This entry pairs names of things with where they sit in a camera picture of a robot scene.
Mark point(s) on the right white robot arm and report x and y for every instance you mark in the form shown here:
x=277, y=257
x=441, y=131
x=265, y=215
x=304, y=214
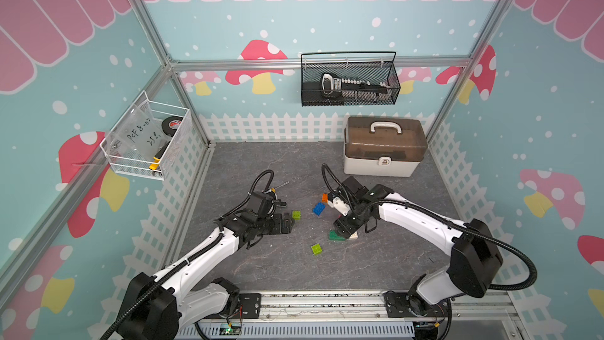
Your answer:
x=473, y=262

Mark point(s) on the clear plastic wall bin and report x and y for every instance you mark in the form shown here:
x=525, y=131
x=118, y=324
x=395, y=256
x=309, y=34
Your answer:
x=130, y=146

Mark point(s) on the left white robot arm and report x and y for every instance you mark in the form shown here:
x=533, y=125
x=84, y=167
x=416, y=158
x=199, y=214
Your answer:
x=157, y=306

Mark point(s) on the white toolbox brown lid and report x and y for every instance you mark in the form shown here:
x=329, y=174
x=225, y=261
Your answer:
x=391, y=147

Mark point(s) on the black tape roll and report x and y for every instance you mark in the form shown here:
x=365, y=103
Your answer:
x=171, y=124

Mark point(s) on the yellow black utility knife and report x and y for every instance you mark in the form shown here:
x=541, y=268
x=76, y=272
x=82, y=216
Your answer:
x=158, y=156

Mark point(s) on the blue lego brick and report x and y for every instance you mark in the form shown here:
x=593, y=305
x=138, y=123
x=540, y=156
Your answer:
x=319, y=208

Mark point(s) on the dark green lego brick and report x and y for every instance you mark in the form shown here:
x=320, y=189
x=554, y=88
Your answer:
x=333, y=236

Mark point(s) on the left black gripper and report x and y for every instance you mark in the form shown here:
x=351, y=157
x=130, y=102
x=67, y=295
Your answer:
x=278, y=229

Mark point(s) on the socket wrench set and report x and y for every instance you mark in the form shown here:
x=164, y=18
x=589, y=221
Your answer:
x=334, y=87

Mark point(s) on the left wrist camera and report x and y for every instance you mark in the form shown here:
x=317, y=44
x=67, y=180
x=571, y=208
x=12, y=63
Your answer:
x=261, y=204

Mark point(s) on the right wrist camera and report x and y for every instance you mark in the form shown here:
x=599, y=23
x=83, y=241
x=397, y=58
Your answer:
x=353, y=190

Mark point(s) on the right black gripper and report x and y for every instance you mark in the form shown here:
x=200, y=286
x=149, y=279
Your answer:
x=341, y=227

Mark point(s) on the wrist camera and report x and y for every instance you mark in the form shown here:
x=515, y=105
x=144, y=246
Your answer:
x=261, y=204
x=353, y=190

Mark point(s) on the black wire mesh basket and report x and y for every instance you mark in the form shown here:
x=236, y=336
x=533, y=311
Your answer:
x=349, y=78

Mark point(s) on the yellow black screwdriver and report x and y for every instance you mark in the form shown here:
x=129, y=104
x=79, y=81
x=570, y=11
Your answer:
x=273, y=189

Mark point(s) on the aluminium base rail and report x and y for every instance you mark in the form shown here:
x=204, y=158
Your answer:
x=343, y=315

